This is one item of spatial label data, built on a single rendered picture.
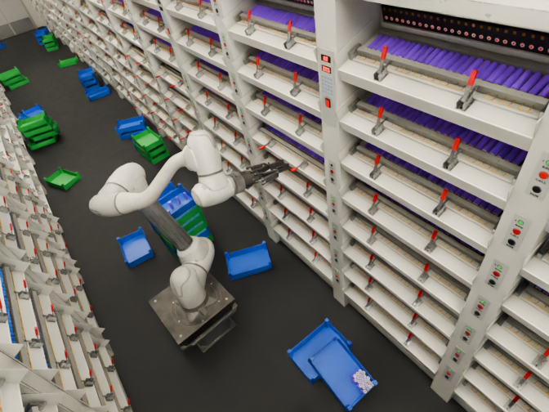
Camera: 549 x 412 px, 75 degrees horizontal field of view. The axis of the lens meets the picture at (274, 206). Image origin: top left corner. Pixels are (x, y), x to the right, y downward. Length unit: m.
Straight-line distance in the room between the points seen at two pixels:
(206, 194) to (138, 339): 1.39
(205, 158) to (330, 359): 1.28
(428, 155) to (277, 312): 1.50
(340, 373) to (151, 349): 1.14
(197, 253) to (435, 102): 1.45
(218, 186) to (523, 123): 0.97
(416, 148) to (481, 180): 0.21
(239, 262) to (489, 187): 1.87
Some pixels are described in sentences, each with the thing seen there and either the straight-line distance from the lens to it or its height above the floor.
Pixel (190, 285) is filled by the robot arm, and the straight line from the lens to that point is 1.97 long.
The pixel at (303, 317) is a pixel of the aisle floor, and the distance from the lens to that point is 2.31.
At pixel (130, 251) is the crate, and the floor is 0.00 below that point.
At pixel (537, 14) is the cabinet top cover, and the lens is 0.89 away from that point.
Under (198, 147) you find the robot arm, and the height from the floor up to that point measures 1.30.
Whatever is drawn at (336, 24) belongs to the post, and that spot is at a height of 1.64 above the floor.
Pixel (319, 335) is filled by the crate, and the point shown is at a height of 0.00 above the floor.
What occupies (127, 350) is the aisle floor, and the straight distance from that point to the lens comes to 2.56.
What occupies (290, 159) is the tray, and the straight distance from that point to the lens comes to 1.81.
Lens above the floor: 2.03
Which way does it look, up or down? 44 degrees down
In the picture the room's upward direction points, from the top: 12 degrees counter-clockwise
